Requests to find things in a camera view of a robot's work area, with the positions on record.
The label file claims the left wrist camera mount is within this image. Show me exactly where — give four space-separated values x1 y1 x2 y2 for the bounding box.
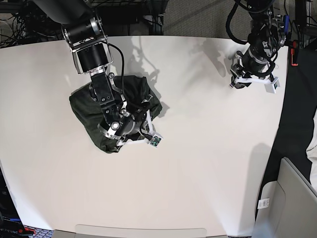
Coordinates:
230 76 280 94

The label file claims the blue handled tool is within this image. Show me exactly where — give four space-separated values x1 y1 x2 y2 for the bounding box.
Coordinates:
283 15 289 36

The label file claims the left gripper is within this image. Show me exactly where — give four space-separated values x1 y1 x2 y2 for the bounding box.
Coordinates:
230 51 252 89

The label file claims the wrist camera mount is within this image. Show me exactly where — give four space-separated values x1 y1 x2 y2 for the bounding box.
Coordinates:
116 106 163 148
230 76 280 94

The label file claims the white paper tag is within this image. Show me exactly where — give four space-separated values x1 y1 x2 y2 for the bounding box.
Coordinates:
257 198 269 209

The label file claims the green long-sleeve T-shirt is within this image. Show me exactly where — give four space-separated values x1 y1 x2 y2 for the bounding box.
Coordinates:
69 75 162 154

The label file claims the grey plastic bin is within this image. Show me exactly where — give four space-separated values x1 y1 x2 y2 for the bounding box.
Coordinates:
252 158 317 238

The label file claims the dark grey cloth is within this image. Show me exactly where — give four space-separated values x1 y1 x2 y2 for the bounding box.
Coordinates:
262 49 317 185

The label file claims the red black clamp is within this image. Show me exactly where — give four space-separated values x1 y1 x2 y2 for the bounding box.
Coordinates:
288 40 301 67

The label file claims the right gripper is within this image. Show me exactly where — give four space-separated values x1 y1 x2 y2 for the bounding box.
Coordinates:
122 110 155 143

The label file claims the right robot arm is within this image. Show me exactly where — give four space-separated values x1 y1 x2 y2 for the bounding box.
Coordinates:
34 0 151 146

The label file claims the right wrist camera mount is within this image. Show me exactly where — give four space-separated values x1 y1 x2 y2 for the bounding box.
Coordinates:
116 106 163 148

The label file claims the black box with label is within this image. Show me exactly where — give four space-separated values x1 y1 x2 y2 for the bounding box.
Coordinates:
0 172 22 238

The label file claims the white cloth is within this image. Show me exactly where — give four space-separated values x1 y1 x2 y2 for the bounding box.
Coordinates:
306 138 317 160

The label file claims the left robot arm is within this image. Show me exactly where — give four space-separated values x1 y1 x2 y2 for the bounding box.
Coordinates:
225 0 291 93

